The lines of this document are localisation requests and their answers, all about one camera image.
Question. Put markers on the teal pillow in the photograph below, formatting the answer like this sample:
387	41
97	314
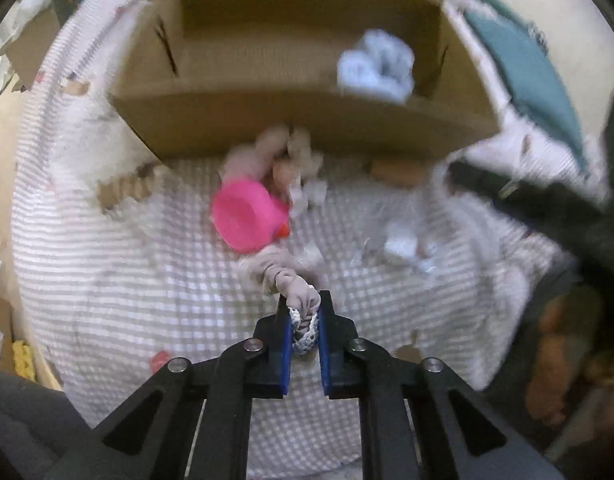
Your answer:
532	75

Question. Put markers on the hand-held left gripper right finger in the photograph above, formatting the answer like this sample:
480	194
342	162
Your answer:
324	355

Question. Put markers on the grey cloth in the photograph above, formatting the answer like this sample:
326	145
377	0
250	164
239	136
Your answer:
22	425

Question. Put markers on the blue fluffy sock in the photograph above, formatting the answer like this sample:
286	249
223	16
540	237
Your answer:
372	67

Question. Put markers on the plastic wrapped white item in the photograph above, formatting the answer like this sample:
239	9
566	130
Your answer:
399	247

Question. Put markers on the beige knotted cloth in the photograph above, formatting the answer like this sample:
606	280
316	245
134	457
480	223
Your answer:
294	290

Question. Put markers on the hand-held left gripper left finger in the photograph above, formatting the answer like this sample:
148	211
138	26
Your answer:
285	355

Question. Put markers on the person's right hand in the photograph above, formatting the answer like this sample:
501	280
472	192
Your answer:
557	360

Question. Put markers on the yellow item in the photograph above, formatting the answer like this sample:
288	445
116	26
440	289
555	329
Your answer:
23	360

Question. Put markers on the checked bed sheet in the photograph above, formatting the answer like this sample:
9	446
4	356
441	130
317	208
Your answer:
137	285

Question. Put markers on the cardboard box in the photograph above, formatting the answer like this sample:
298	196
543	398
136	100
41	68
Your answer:
287	115

